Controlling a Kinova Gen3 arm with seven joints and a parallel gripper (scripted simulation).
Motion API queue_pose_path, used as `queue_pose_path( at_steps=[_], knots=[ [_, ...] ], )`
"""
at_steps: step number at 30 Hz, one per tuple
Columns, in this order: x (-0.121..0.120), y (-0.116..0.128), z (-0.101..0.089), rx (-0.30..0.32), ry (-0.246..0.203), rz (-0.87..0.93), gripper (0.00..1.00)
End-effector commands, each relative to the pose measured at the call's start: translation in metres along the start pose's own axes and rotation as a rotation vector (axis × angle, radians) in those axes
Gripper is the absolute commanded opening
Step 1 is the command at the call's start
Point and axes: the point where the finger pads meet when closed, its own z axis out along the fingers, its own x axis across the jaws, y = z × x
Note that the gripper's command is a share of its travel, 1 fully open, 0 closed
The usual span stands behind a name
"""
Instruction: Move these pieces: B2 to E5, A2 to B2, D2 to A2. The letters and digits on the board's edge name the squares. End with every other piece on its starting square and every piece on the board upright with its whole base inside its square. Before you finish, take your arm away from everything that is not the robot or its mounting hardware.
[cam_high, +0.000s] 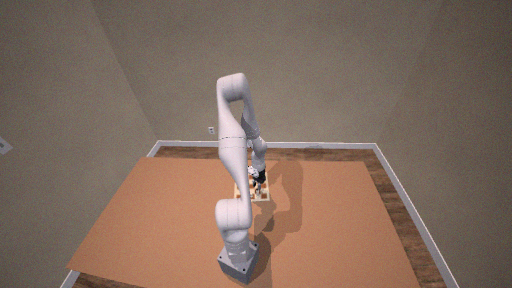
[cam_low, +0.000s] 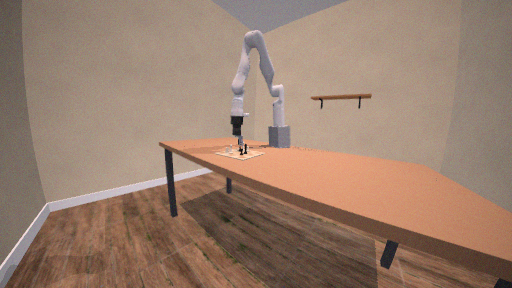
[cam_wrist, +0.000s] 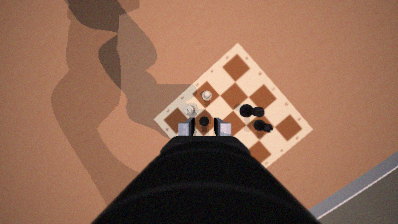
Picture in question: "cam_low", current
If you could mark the brown and cream chessboard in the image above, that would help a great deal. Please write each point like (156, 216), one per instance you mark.
(236, 154)

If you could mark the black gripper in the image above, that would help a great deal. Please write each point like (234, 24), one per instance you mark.
(237, 120)

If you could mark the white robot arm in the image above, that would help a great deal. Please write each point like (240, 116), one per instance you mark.
(255, 39)

